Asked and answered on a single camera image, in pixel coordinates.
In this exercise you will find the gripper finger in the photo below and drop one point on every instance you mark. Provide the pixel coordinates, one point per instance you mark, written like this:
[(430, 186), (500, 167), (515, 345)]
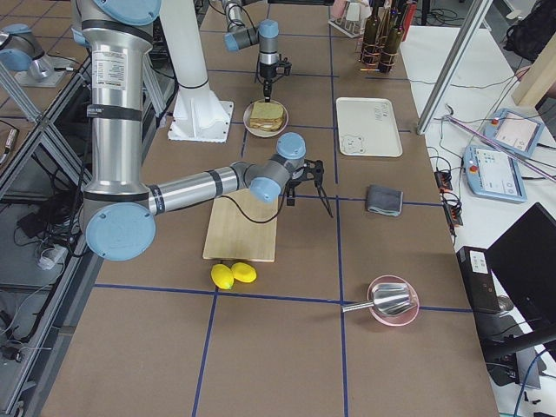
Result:
[(323, 197), (290, 196), (269, 88), (265, 90)]

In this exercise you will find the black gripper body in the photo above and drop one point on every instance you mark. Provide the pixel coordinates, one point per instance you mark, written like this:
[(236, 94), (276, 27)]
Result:
[(266, 72), (321, 194)]

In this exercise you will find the bread slice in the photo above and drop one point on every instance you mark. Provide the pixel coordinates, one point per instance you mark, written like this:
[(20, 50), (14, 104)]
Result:
[(267, 126), (266, 112)]

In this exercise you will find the white round plate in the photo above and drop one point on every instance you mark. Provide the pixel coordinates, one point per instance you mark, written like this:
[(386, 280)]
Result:
[(265, 133)]

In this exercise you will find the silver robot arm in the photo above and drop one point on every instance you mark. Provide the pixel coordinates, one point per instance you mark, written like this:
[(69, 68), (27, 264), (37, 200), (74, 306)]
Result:
[(242, 33), (119, 210)]

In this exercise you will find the cream bear tray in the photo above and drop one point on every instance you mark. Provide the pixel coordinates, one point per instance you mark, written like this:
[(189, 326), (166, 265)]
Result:
[(367, 127)]

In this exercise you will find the grey folded cloth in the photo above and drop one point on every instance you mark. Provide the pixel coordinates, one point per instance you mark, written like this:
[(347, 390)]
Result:
[(384, 200)]

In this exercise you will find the wooden cutting board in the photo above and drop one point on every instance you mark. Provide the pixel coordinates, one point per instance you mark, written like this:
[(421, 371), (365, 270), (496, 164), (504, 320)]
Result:
[(231, 236)]

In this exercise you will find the yellow lemon far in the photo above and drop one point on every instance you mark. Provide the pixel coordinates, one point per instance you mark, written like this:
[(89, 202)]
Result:
[(243, 272)]

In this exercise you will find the yellow lemon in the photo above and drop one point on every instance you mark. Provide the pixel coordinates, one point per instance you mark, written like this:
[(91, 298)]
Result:
[(222, 276), (243, 272)]

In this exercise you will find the white dish rack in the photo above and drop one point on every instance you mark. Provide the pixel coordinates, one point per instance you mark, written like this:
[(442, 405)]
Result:
[(349, 16)]

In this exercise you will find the yellow lemon near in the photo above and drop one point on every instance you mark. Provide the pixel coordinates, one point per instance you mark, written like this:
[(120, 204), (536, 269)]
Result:
[(222, 276)]

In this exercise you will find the dark wine bottle left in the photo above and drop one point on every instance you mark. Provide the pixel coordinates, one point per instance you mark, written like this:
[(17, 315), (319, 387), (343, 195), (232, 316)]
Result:
[(370, 44)]

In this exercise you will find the dark wine bottle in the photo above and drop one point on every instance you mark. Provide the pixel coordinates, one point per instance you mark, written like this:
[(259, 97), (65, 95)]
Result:
[(394, 37), (370, 44)]

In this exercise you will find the metal scoop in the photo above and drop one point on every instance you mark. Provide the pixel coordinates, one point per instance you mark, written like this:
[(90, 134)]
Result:
[(388, 299)]

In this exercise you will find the dark wine bottle right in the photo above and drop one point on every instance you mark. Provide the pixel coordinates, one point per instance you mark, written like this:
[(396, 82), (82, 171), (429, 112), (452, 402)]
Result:
[(394, 37)]

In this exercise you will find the pink bowl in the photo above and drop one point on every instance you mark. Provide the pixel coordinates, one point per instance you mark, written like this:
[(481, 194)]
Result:
[(401, 319)]

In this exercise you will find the black computer box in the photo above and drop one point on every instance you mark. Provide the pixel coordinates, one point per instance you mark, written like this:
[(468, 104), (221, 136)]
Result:
[(478, 280)]

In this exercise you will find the near blue teach pendant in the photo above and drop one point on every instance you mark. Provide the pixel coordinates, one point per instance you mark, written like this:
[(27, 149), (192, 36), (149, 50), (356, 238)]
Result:
[(493, 174)]

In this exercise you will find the blue teach pendant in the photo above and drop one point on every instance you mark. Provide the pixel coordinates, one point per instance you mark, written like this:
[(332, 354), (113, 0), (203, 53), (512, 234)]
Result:
[(514, 131), (493, 174)]

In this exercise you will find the far blue teach pendant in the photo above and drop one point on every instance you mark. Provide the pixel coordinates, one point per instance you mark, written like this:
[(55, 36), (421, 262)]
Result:
[(514, 131)]

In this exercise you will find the black monitor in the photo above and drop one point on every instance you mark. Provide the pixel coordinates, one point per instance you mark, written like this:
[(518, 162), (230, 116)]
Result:
[(523, 261)]

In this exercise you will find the wooden plank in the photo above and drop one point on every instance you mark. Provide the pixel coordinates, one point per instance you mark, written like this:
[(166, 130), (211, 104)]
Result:
[(539, 80)]

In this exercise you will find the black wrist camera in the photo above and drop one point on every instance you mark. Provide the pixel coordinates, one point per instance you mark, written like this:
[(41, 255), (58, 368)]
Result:
[(313, 171), (283, 67)]

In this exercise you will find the copper wire bottle rack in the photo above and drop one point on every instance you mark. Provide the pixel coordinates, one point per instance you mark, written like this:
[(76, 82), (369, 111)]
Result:
[(381, 41)]

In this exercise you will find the aluminium frame post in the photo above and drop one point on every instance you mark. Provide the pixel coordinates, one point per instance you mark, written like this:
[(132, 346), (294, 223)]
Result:
[(472, 22)]

